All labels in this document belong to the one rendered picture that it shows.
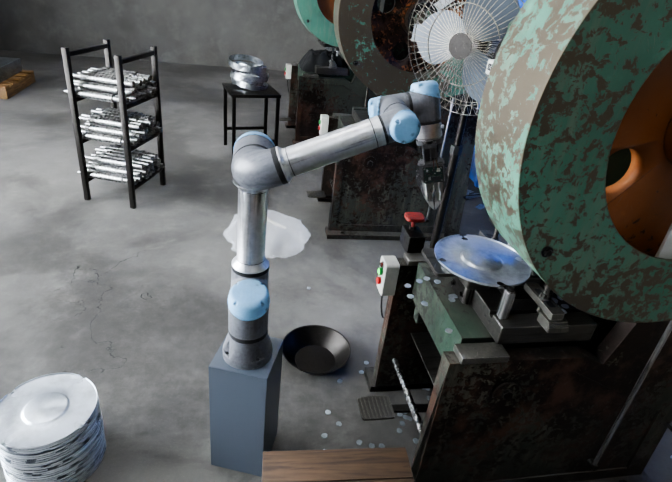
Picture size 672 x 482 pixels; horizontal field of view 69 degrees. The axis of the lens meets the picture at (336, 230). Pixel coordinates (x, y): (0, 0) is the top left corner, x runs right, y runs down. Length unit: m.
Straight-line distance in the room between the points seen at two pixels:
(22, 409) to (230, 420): 0.63
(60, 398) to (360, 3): 2.03
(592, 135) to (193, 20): 7.21
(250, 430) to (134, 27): 6.87
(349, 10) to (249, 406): 1.81
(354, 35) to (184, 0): 5.45
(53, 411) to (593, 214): 1.58
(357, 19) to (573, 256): 1.81
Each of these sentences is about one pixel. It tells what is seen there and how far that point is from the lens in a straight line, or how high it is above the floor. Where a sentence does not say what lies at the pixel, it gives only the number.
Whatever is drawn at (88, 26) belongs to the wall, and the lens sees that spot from 8.10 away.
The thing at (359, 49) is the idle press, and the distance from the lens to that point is 2.57.
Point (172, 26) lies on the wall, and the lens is 7.88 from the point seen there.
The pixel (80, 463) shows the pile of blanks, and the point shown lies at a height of 0.09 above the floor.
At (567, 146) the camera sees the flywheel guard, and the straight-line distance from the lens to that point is 0.90.
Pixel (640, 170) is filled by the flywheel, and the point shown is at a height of 1.24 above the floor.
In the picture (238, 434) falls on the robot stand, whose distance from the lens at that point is 1.71.
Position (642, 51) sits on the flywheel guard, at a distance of 0.92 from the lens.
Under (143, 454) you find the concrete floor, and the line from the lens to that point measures 1.94.
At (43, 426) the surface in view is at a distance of 1.80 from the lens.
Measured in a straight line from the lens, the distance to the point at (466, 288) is 1.54.
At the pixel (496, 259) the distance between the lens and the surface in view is 1.57.
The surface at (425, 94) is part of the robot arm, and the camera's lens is 1.35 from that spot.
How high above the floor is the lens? 1.52
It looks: 28 degrees down
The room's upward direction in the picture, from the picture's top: 7 degrees clockwise
